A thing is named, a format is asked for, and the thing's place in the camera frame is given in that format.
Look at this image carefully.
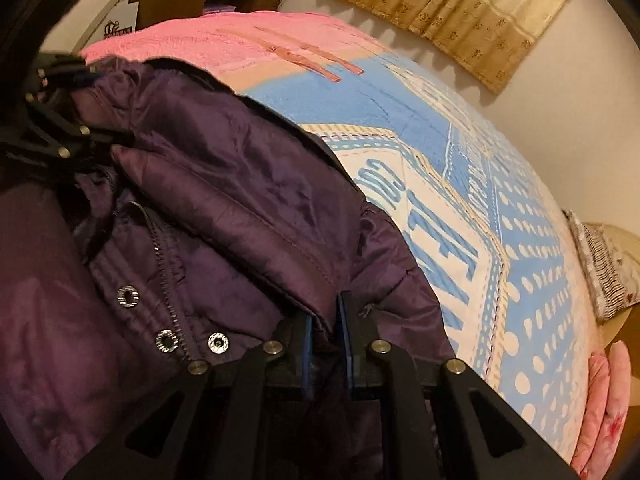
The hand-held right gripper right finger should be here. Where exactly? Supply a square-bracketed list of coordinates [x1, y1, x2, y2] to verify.
[336, 292, 581, 480]

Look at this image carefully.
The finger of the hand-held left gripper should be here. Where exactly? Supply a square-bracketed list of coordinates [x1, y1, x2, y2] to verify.
[22, 92, 136, 161]
[30, 52, 98, 92]

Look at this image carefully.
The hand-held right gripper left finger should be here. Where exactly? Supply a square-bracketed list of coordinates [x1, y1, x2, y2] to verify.
[65, 312, 316, 480]

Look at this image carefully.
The purple quilted jacket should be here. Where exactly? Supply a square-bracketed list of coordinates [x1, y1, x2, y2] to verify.
[0, 57, 456, 480]

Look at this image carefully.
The white paper bag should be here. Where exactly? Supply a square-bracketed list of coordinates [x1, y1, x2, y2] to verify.
[87, 0, 140, 43]

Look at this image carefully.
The bed with pink blue sheet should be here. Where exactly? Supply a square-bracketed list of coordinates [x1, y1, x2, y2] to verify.
[80, 10, 608, 466]

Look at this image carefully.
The pink folded quilt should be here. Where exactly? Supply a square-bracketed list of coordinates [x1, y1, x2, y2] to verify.
[570, 340, 637, 478]

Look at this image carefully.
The striped floral pillow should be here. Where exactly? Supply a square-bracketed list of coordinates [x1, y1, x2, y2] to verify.
[565, 210, 640, 322]

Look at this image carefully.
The beige patterned curtain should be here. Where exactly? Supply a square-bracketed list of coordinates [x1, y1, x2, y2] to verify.
[320, 0, 583, 95]

